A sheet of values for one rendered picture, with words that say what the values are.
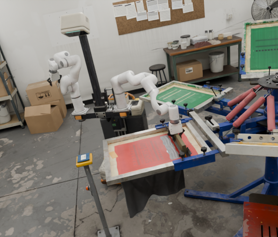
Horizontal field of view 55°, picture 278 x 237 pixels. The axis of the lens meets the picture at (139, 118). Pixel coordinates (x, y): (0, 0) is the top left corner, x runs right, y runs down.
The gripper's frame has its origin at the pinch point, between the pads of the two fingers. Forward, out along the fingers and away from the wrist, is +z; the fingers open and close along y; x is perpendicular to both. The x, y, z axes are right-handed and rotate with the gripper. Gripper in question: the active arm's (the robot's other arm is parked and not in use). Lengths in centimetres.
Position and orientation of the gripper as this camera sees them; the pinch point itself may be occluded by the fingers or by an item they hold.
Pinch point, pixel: (176, 138)
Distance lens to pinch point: 214.5
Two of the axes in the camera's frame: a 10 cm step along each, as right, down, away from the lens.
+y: -9.7, 2.2, -0.8
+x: 1.7, 4.1, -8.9
